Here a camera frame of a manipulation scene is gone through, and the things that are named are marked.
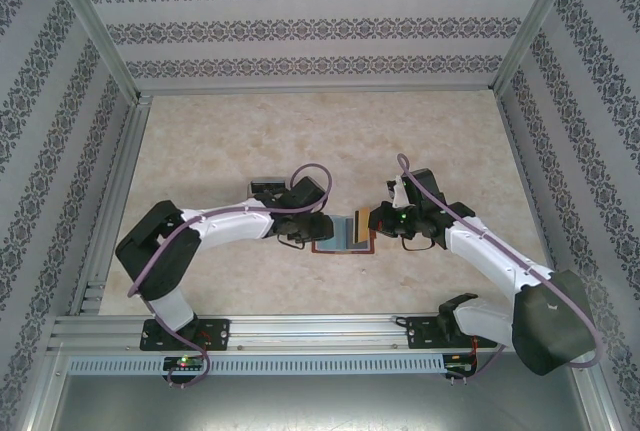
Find gold card with dark stripe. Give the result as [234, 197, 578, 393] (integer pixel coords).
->
[353, 207, 372, 245]

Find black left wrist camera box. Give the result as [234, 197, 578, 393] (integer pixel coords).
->
[287, 176, 325, 213]

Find aluminium side rail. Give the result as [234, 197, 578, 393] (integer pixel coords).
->
[69, 93, 154, 317]

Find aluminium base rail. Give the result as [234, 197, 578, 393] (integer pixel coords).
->
[49, 314, 506, 352]

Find aluminium frame post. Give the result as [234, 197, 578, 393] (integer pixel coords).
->
[49, 0, 146, 105]
[14, 345, 69, 431]
[489, 0, 586, 95]
[574, 368, 619, 431]

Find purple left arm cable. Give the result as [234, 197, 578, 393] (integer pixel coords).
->
[127, 163, 335, 387]

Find brown leather card holder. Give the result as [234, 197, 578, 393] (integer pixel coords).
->
[311, 214, 376, 256]

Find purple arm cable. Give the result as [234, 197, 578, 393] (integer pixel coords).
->
[127, 163, 335, 387]
[396, 153, 604, 387]

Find slotted grey cable duct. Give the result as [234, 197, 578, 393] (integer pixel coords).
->
[67, 354, 446, 376]

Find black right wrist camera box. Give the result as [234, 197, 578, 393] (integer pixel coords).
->
[384, 168, 447, 213]

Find small circuit board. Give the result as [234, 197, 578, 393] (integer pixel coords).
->
[446, 353, 475, 376]
[163, 355, 207, 371]

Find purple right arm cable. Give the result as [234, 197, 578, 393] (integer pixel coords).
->
[396, 153, 604, 387]

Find grey metal shelf panel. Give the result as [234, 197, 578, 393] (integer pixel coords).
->
[37, 374, 609, 431]

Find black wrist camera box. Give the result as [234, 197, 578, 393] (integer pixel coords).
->
[384, 168, 447, 213]
[287, 176, 325, 213]

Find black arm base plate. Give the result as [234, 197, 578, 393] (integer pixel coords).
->
[406, 315, 479, 351]
[141, 318, 232, 352]

